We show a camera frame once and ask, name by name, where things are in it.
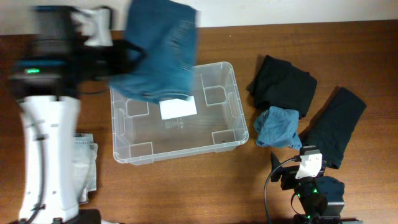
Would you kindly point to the black folded garment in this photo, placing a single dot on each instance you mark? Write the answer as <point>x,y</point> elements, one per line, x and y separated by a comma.
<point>279,83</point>

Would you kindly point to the white label in bin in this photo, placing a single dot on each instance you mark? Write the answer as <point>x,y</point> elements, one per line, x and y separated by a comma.
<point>176,108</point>

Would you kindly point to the light blue crumpled cloth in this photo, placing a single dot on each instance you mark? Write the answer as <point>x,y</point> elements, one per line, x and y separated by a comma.
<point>277,127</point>

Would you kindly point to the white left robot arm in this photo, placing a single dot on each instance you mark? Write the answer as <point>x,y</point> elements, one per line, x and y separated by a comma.
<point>47,94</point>

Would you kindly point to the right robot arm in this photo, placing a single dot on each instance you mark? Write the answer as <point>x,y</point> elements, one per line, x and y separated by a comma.
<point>321,197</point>

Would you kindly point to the dark blue jeans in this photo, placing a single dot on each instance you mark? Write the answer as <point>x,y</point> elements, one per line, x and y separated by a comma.
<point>165,33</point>

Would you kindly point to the dark green garment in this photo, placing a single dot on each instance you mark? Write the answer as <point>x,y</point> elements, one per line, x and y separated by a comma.
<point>332,131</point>

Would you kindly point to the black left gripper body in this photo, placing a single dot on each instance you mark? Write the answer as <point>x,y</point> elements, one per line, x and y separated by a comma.
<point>116,58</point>

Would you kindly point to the light grey jeans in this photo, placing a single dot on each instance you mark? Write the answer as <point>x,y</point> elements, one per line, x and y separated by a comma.
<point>84,154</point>

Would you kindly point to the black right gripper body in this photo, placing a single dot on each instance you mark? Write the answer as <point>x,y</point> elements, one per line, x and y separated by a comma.
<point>290,182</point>

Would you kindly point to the clear plastic storage bin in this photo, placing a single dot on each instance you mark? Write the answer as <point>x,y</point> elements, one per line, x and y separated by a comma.
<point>141,136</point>

